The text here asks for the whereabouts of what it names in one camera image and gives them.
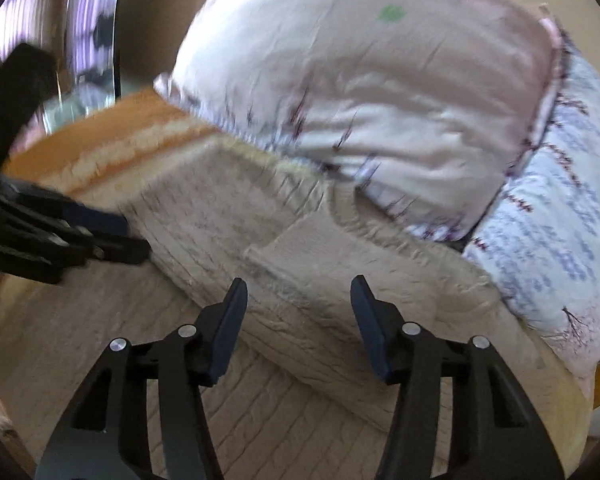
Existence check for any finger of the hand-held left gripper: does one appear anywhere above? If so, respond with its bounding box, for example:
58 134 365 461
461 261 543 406
0 215 152 266
0 176 130 237

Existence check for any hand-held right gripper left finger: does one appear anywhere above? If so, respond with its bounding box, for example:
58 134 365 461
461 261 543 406
34 277 249 480

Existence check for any orange cream striped blanket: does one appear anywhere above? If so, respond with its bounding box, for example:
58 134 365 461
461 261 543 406
2 87 221 196

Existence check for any cream quilted bed cover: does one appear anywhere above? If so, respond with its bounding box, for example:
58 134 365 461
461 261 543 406
0 260 593 480

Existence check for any blue patterned white pillow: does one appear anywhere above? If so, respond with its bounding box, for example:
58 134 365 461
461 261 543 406
460 35 600 378

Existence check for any beige knitted sweater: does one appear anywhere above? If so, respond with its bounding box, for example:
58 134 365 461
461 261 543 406
120 139 506 433

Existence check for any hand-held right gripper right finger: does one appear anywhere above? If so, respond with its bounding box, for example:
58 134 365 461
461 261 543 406
350 275 566 480

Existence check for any pink printed pillow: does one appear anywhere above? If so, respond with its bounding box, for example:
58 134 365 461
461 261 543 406
154 0 567 243

